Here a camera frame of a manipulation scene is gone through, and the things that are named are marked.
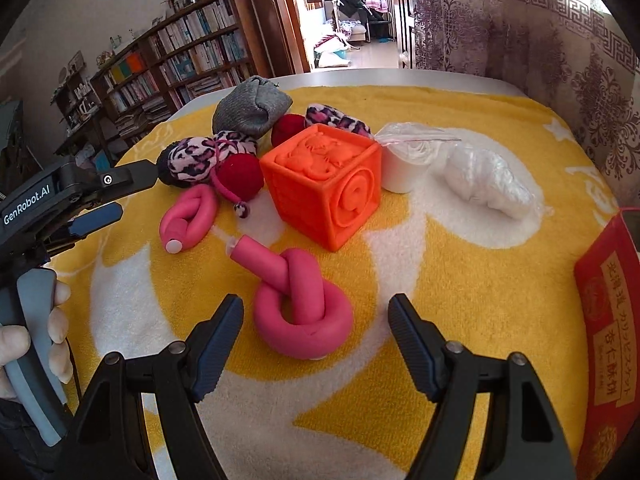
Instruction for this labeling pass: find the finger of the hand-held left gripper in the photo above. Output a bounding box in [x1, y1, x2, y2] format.
[67, 202, 124, 237]
[97, 159, 173, 197]

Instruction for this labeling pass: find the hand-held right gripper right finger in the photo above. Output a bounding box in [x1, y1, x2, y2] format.
[387, 294, 583, 480]

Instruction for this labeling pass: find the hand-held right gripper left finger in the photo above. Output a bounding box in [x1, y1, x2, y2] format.
[57, 294, 246, 480]

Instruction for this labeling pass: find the leopard print hat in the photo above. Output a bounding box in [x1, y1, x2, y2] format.
[156, 130, 260, 221]
[305, 103, 373, 137]

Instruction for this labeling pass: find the knotted pink foam curler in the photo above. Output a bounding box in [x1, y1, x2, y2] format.
[229, 234, 355, 361]

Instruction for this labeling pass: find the orange embossed rubber cube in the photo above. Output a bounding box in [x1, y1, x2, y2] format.
[259, 123, 383, 253]

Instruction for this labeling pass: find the clear plastic bag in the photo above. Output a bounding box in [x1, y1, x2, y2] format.
[374, 122, 547, 221]

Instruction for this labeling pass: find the red tin container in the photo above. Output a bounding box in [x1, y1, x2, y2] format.
[573, 208, 640, 480]

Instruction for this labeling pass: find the person's left hand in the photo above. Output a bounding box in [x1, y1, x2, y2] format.
[0, 280, 75, 401]

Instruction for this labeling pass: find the bent pink foam curler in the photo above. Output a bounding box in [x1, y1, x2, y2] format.
[159, 183, 220, 255]

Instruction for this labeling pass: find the dark cabinet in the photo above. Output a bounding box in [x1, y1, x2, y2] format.
[0, 100, 41, 186]

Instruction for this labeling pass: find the dark shelf with trinkets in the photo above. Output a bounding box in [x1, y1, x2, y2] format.
[50, 67, 118, 161]

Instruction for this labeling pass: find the yellow and white towel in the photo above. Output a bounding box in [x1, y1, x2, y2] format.
[47, 85, 623, 480]

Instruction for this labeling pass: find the red felt ball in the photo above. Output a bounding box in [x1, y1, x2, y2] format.
[270, 113, 307, 148]
[220, 152, 265, 198]

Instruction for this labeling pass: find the grey knit pouch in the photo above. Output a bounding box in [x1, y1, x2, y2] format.
[212, 75, 293, 137]

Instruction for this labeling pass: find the wooden bookshelf with books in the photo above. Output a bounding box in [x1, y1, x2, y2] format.
[90, 0, 273, 148]

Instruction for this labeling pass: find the white cup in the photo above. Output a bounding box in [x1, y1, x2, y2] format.
[381, 135, 431, 194]

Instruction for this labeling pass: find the white bag on floor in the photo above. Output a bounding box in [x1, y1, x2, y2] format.
[312, 35, 353, 70]

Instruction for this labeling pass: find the coat rack with clothes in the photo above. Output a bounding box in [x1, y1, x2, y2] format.
[322, 0, 396, 43]

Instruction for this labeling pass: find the purple patterned curtain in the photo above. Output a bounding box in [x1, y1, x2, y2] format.
[407, 0, 640, 211]

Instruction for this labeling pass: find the black cable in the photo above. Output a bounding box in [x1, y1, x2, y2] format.
[67, 345, 84, 411]

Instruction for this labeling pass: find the wooden door frame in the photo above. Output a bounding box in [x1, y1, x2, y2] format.
[245, 0, 313, 78]

